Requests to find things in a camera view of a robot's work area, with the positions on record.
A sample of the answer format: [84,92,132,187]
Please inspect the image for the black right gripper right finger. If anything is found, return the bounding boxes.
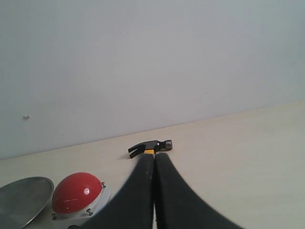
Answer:
[154,153,241,229]

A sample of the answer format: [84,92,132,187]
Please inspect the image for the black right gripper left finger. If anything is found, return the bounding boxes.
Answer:
[81,154,154,229]

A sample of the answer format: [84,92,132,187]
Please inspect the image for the red dome push button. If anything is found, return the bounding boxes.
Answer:
[51,172,111,221]

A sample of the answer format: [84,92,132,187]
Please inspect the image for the round silver metal plate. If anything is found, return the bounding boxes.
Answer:
[0,177,54,229]

